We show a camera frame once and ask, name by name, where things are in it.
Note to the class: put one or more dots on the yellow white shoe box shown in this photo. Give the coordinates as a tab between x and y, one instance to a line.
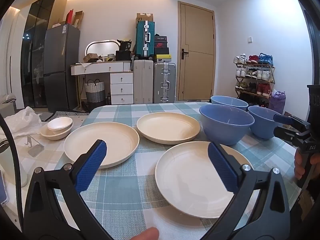
163	58

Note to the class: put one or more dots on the purple bag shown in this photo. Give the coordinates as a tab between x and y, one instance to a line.
277	102

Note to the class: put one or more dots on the person's right hand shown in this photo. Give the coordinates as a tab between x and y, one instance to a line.
299	166

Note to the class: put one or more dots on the beige suitcase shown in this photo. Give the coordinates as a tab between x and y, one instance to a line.
143	82

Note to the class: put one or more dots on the small open cardboard box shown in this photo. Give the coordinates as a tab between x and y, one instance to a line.
90	58

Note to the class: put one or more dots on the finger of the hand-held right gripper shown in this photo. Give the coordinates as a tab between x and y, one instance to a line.
283	131
282	119

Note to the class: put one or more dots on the grey white woven basket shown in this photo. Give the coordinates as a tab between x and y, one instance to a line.
95	92

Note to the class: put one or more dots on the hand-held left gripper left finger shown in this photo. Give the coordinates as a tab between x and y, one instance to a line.
92	162

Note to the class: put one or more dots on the flat white box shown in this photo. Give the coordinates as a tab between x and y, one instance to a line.
58	25

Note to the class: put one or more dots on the white tumbler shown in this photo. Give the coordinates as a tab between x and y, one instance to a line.
7	165

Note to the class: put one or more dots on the black bag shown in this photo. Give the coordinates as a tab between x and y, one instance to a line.
125	45

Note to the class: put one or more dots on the wooden shoe rack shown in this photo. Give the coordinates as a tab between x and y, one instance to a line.
272	76

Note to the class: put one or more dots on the printed cardboard box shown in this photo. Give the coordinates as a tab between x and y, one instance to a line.
144	17

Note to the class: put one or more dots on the black shoe box red logo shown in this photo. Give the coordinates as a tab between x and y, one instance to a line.
160	44

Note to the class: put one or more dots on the shoe rack with shoes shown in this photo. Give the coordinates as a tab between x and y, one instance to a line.
262	75

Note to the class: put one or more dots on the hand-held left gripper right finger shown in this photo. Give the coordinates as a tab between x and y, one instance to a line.
222	167

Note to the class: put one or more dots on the beige wooden door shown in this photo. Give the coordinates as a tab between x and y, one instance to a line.
197	75

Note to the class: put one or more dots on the dark bottle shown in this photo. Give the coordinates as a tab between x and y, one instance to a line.
108	99

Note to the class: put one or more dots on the teal suitcase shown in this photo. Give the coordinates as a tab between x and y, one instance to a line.
141	40

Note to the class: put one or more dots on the silver suitcase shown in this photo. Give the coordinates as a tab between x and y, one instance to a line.
163	85

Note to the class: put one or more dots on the striped round container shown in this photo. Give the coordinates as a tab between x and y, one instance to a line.
111	57

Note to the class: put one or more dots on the cream plate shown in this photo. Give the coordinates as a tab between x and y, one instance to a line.
168	127
115	136
190	177

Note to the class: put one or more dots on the grey fridge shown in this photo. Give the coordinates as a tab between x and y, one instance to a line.
60	67

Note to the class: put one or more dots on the blue bowl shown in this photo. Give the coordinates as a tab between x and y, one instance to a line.
260	126
225	130
225	101

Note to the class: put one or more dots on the oval vanity mirror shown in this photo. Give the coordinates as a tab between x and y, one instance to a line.
102	47

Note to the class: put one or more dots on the white vanity desk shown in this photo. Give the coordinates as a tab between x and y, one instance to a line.
120	85

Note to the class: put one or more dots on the person's left hand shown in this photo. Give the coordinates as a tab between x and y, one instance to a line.
146	235

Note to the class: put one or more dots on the tall cardboard box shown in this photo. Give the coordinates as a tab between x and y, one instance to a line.
78	20

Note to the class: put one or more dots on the white plastic bag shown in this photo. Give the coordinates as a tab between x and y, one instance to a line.
22	122

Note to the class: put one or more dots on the teal white checkered tablecloth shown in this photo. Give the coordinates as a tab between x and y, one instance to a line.
125	200

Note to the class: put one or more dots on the blue phone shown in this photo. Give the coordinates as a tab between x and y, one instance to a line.
3	190

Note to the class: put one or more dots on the black white striped rug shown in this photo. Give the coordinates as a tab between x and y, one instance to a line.
65	113

